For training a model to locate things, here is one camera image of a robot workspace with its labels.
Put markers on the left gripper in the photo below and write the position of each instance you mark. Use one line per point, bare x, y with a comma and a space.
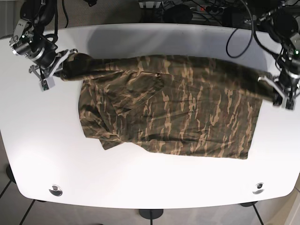
287, 88

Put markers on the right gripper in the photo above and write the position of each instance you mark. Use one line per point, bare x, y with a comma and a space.
46, 74

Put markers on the camouflage brown green T-shirt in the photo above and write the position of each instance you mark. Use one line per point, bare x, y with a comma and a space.
180, 105

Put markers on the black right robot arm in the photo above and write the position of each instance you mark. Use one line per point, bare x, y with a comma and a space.
35, 37

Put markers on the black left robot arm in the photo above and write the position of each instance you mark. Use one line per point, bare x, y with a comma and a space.
277, 19

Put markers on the right chrome table grommet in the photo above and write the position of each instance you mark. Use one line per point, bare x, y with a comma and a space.
258, 188

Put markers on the chrome table grommet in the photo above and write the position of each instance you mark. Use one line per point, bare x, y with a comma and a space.
258, 188
55, 190

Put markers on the left chrome table grommet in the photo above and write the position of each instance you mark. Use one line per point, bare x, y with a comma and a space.
55, 190

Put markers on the front black table foot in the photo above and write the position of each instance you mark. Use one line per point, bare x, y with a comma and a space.
151, 213

